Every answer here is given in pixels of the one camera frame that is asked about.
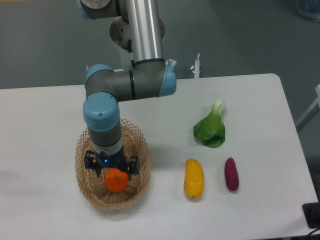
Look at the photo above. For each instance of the woven wicker basket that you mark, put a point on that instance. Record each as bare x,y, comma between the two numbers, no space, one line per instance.
93,188

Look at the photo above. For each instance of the white frame at right edge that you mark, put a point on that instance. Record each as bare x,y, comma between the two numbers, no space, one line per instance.
310,112

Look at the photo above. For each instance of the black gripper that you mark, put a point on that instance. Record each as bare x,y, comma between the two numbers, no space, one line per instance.
97,161

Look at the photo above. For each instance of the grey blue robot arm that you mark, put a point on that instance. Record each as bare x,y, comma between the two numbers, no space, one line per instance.
150,76

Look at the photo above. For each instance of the yellow mango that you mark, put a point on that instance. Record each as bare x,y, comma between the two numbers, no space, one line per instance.
193,179

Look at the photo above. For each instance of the orange fruit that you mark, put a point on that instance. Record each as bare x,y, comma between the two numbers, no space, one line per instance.
116,180

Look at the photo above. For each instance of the green bok choy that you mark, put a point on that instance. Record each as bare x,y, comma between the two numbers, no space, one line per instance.
211,130

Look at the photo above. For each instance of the black device at table edge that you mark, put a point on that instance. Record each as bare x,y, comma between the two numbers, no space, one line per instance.
312,214

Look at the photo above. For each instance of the purple sweet potato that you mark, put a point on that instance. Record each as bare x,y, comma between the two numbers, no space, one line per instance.
231,175

